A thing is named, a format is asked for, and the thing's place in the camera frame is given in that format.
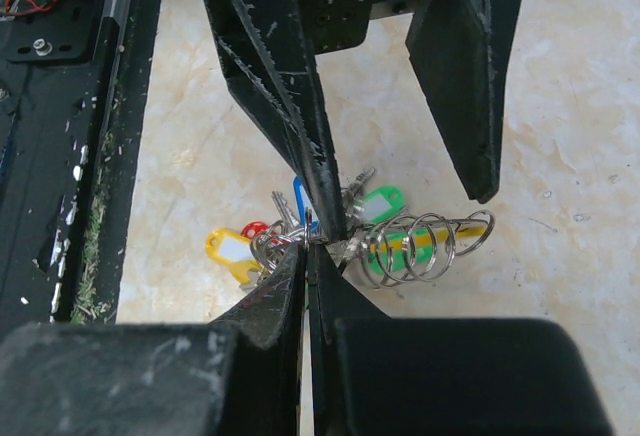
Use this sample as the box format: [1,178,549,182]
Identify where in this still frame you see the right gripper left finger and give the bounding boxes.
[1,245,306,435]

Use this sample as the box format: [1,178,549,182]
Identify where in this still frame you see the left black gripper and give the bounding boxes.
[203,0,522,241]

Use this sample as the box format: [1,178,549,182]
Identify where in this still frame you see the large keyring with tagged keys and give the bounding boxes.
[205,168,496,290]

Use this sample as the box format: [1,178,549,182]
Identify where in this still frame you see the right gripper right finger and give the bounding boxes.
[307,245,613,435]

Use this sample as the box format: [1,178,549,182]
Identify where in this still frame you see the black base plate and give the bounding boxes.
[1,0,161,333]

